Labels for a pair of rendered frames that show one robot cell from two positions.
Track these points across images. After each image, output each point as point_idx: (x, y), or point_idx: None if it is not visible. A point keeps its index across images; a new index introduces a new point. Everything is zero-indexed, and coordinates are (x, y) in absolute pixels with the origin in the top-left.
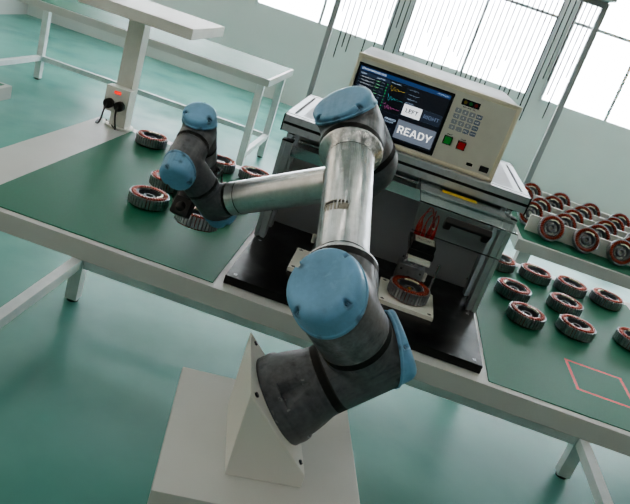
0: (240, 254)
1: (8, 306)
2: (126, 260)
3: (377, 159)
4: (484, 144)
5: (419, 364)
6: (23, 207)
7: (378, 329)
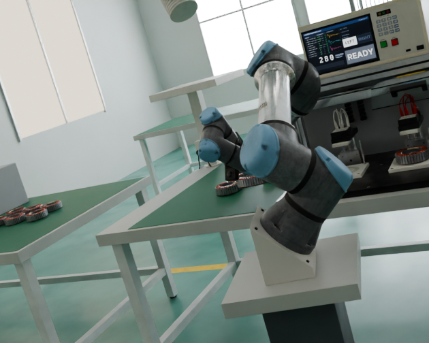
0: None
1: (194, 303)
2: (216, 222)
3: (289, 73)
4: (409, 31)
5: (425, 194)
6: (154, 222)
7: (299, 156)
